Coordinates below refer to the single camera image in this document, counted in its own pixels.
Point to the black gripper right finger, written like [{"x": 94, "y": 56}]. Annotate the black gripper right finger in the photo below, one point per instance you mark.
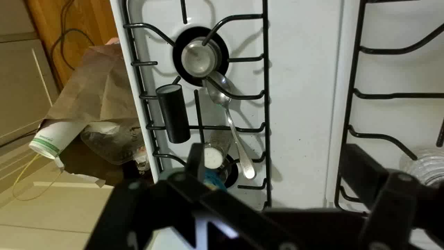
[{"x": 397, "y": 203}]

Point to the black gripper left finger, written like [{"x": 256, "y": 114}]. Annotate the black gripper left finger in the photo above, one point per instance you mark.
[{"x": 203, "y": 218}]

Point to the black stove grate near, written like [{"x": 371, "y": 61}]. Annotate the black stove grate near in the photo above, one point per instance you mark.
[{"x": 153, "y": 35}]

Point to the metal spoon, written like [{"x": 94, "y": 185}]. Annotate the metal spoon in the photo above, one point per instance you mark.
[{"x": 218, "y": 89}]

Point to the white green paper cup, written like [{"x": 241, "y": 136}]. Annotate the white green paper cup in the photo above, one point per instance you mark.
[{"x": 53, "y": 139}]

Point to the brown paper bag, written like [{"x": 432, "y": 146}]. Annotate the brown paper bag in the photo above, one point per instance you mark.
[{"x": 98, "y": 90}]

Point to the white gas stove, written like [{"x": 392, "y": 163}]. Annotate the white gas stove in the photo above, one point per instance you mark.
[{"x": 304, "y": 46}]

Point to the clear plastic bag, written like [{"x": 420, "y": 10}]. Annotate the clear plastic bag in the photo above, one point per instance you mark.
[{"x": 117, "y": 142}]

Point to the black stove grate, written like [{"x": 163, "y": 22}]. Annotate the black stove grate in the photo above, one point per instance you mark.
[
  {"x": 153, "y": 35},
  {"x": 392, "y": 83}
]

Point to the black stove grate far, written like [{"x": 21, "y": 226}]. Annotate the black stove grate far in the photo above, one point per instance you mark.
[{"x": 392, "y": 83}]

